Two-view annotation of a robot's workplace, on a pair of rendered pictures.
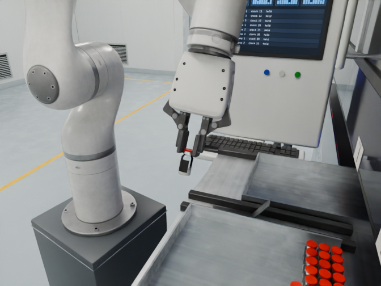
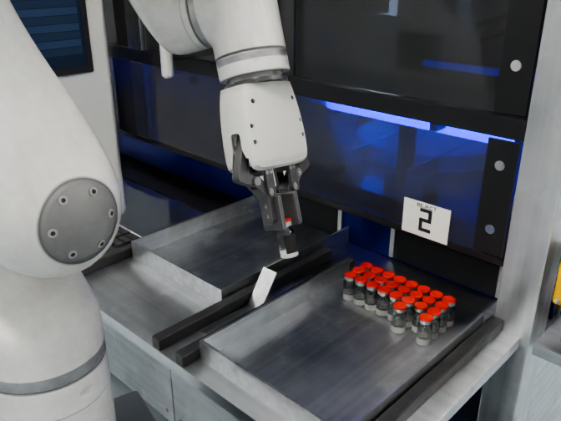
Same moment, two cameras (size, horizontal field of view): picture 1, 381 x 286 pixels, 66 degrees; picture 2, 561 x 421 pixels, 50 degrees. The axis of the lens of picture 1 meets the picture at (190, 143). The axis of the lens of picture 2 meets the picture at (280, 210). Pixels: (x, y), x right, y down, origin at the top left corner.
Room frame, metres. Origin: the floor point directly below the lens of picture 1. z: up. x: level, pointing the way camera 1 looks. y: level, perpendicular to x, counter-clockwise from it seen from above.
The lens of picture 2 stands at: (0.22, 0.61, 1.42)
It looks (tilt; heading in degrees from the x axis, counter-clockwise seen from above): 23 degrees down; 292
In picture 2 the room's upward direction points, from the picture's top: straight up
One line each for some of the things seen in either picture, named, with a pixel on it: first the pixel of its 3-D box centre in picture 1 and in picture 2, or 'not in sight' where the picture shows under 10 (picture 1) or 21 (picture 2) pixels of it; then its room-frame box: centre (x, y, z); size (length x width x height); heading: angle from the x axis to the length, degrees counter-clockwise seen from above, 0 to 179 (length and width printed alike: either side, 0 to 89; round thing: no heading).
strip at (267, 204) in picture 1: (239, 205); (240, 301); (0.59, -0.12, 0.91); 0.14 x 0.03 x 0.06; 70
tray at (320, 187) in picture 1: (311, 187); (243, 241); (0.69, -0.34, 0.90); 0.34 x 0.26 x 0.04; 69
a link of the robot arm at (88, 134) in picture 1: (91, 96); (7, 240); (0.66, 0.23, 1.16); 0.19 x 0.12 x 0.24; 163
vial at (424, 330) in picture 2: not in sight; (424, 329); (0.30, -0.16, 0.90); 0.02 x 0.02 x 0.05
